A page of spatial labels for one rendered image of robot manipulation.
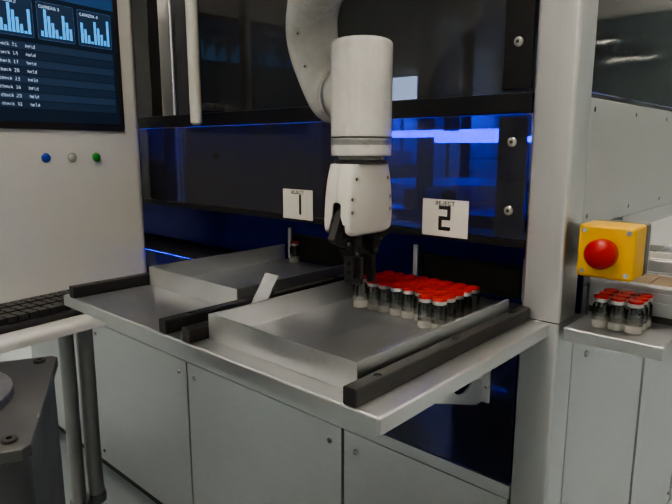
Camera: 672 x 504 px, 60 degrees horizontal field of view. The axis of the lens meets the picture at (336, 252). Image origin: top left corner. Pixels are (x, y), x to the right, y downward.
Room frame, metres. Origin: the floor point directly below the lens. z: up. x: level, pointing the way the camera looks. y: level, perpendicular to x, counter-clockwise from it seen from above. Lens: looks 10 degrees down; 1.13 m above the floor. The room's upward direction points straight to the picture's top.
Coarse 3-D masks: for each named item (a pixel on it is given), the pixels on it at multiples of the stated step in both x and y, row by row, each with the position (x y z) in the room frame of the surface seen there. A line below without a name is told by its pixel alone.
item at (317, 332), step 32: (320, 288) 0.89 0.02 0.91; (352, 288) 0.95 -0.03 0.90; (224, 320) 0.71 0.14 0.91; (256, 320) 0.79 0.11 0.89; (288, 320) 0.82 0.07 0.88; (320, 320) 0.82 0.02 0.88; (352, 320) 0.82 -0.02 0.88; (384, 320) 0.82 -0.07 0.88; (480, 320) 0.75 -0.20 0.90; (256, 352) 0.67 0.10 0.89; (288, 352) 0.63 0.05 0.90; (320, 352) 0.60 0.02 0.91; (352, 352) 0.68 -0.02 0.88; (384, 352) 0.60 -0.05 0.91; (416, 352) 0.64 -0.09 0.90
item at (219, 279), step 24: (168, 264) 1.07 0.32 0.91; (192, 264) 1.11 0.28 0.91; (216, 264) 1.16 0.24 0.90; (240, 264) 1.20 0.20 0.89; (264, 264) 1.23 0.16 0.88; (288, 264) 1.23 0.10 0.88; (312, 264) 1.23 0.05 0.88; (168, 288) 1.01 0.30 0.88; (192, 288) 0.96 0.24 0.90; (216, 288) 0.91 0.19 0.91; (240, 288) 0.88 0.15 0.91
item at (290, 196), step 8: (288, 192) 1.17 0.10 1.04; (296, 192) 1.15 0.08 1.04; (304, 192) 1.14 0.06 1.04; (312, 192) 1.12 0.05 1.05; (288, 200) 1.17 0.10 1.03; (296, 200) 1.15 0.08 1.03; (304, 200) 1.14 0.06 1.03; (312, 200) 1.13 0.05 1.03; (288, 208) 1.17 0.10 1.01; (296, 208) 1.15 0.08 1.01; (304, 208) 1.14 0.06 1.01; (312, 208) 1.13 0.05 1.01; (288, 216) 1.17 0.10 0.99; (296, 216) 1.16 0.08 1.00; (304, 216) 1.14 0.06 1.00; (312, 216) 1.13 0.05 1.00
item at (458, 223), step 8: (424, 200) 0.95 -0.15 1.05; (432, 200) 0.94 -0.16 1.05; (440, 200) 0.93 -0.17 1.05; (448, 200) 0.92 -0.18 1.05; (456, 200) 0.91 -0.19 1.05; (424, 208) 0.95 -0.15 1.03; (432, 208) 0.94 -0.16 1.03; (456, 208) 0.91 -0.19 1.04; (464, 208) 0.90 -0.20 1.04; (424, 216) 0.95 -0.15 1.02; (432, 216) 0.94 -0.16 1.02; (456, 216) 0.91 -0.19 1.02; (464, 216) 0.90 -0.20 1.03; (424, 224) 0.95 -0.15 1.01; (432, 224) 0.94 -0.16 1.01; (448, 224) 0.92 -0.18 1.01; (456, 224) 0.91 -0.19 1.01; (464, 224) 0.90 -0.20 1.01; (424, 232) 0.95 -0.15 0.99; (432, 232) 0.94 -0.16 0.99; (440, 232) 0.93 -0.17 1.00; (448, 232) 0.92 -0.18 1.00; (456, 232) 0.91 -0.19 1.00; (464, 232) 0.90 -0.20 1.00
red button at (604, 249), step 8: (600, 240) 0.74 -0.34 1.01; (608, 240) 0.74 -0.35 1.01; (592, 248) 0.74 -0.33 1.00; (600, 248) 0.73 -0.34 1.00; (608, 248) 0.73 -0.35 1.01; (616, 248) 0.73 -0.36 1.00; (584, 256) 0.75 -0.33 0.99; (592, 256) 0.74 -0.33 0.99; (600, 256) 0.73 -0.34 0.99; (608, 256) 0.72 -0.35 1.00; (616, 256) 0.73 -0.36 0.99; (592, 264) 0.74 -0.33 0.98; (600, 264) 0.73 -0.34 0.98; (608, 264) 0.73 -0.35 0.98
